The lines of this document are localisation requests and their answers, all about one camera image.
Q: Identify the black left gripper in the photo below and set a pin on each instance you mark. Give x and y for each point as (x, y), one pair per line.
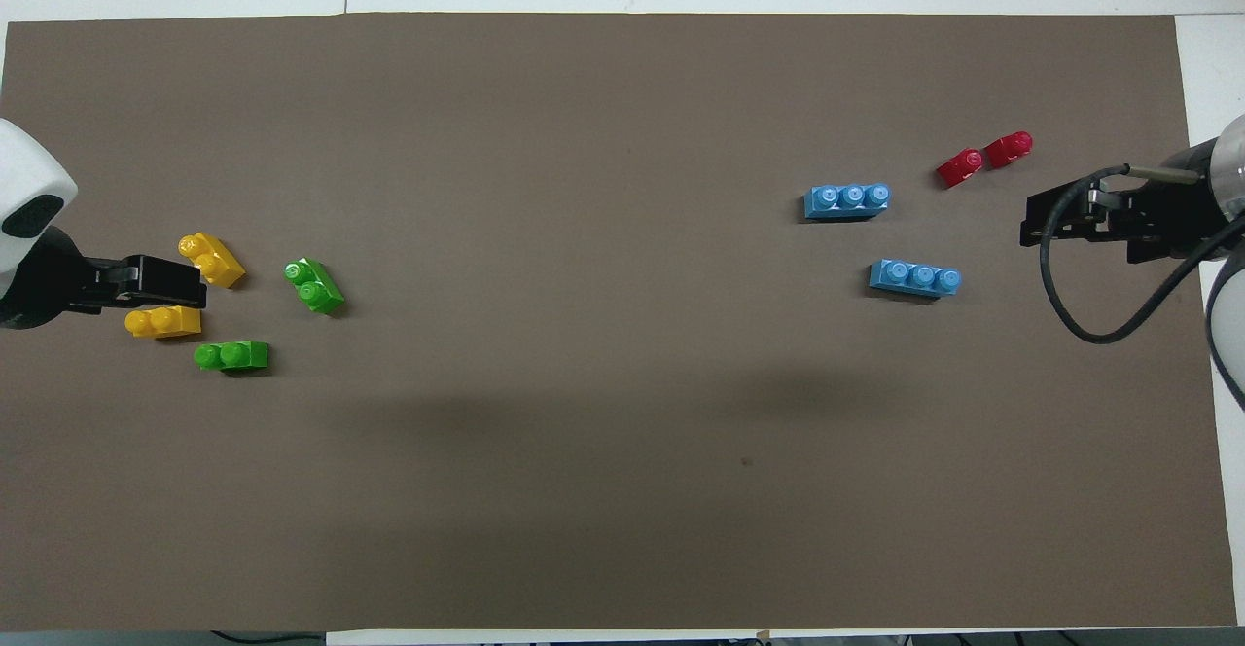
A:
(49, 281)

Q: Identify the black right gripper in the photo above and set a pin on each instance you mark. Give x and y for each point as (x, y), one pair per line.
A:
(1167, 218)

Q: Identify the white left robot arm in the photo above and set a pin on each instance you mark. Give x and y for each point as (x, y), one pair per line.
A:
(24, 189)

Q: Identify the brown paper mat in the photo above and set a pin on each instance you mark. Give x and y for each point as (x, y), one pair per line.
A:
(603, 412)

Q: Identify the blue three-stud block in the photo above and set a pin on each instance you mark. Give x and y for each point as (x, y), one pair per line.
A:
(914, 279)
(848, 203)

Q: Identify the yellow two-stud block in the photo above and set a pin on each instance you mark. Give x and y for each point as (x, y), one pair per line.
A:
(214, 262)
(165, 323)

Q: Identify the red one-stud block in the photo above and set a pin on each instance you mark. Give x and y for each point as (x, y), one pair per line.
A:
(1009, 150)
(960, 168)

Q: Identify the green two-stud block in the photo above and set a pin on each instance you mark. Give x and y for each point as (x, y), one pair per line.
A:
(233, 357)
(316, 288)

